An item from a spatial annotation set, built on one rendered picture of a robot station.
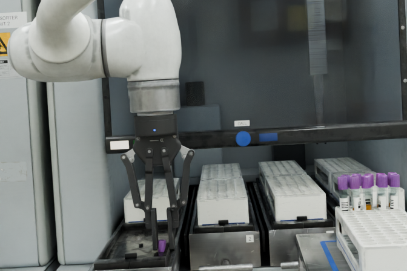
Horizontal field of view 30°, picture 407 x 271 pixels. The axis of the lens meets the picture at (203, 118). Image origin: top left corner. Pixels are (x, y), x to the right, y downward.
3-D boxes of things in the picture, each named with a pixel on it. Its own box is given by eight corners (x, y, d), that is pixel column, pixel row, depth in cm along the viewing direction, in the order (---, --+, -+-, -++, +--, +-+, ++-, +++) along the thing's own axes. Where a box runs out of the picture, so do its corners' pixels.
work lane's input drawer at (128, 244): (135, 230, 189) (132, 193, 189) (190, 227, 189) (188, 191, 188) (83, 324, 117) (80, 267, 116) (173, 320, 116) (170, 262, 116)
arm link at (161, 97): (129, 82, 137) (132, 115, 137) (123, 82, 128) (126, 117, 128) (180, 79, 137) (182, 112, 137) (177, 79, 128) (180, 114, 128)
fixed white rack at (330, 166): (314, 181, 209) (313, 158, 209) (350, 179, 209) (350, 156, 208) (330, 198, 179) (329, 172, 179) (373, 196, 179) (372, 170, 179)
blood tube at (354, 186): (354, 247, 120) (349, 177, 119) (352, 244, 121) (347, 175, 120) (364, 246, 119) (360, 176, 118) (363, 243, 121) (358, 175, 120)
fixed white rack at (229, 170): (203, 187, 210) (202, 164, 209) (240, 185, 209) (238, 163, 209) (201, 205, 180) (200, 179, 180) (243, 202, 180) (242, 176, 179)
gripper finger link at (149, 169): (154, 148, 131) (146, 147, 131) (150, 212, 131) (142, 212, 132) (155, 146, 135) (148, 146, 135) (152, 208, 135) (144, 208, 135)
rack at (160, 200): (139, 204, 185) (138, 179, 185) (180, 202, 185) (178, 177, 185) (125, 228, 156) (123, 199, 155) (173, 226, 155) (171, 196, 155)
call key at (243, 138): (235, 146, 150) (235, 131, 150) (251, 145, 150) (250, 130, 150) (235, 146, 149) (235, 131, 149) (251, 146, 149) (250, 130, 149)
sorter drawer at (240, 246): (198, 209, 214) (197, 178, 213) (248, 207, 213) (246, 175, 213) (189, 277, 141) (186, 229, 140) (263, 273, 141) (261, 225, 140)
